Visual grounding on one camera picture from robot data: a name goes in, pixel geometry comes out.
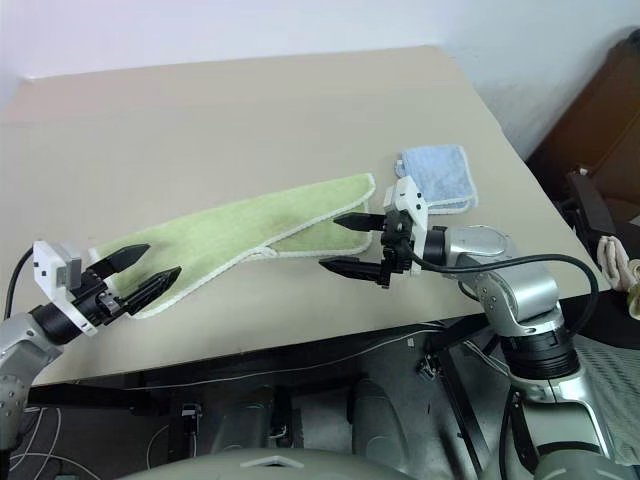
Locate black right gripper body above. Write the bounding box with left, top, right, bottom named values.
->
left=378, top=209, right=419, bottom=291

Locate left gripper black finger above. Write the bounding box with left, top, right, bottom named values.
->
left=91, top=243, right=152, bottom=279
left=119, top=266, right=183, bottom=318

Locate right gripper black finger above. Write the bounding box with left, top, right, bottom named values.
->
left=318, top=258, right=384, bottom=287
left=333, top=212, right=389, bottom=233

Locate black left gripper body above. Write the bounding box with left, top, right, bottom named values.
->
left=74, top=264, right=136, bottom=329

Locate light green cloth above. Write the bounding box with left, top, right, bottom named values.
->
left=88, top=172, right=376, bottom=320

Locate folded light blue towel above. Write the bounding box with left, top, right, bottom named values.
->
left=391, top=144, right=479, bottom=216

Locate dark grey rounded shape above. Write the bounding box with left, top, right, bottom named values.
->
left=209, top=384, right=301, bottom=454
left=349, top=377, right=419, bottom=451

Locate black chair armrest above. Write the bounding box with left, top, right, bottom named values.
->
left=564, top=169, right=624, bottom=251

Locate grey robot torso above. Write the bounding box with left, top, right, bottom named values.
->
left=112, top=446, right=536, bottom=480

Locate beige knotted cloth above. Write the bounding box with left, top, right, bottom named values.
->
left=597, top=234, right=640, bottom=321

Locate black office chair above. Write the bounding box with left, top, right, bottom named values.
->
left=527, top=37, right=640, bottom=221

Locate grey mesh fabric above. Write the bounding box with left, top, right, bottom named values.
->
left=574, top=339, right=640, bottom=469

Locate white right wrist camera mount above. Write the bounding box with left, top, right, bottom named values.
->
left=382, top=175, right=431, bottom=275

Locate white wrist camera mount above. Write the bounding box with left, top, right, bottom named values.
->
left=382, top=175, right=431, bottom=275
left=32, top=240, right=99, bottom=335

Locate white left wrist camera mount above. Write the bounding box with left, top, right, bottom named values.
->
left=32, top=240, right=99, bottom=335

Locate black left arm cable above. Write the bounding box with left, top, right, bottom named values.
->
left=2, top=248, right=37, bottom=321

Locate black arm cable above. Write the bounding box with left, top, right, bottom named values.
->
left=2, top=248, right=37, bottom=321
left=397, top=234, right=601, bottom=346

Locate black table frame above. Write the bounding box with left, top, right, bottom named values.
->
left=27, top=317, right=506, bottom=474

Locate thin white cable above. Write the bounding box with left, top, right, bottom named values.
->
left=144, top=324, right=451, bottom=389
left=0, top=404, right=69, bottom=469

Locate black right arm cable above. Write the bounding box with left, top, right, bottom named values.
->
left=397, top=234, right=601, bottom=346

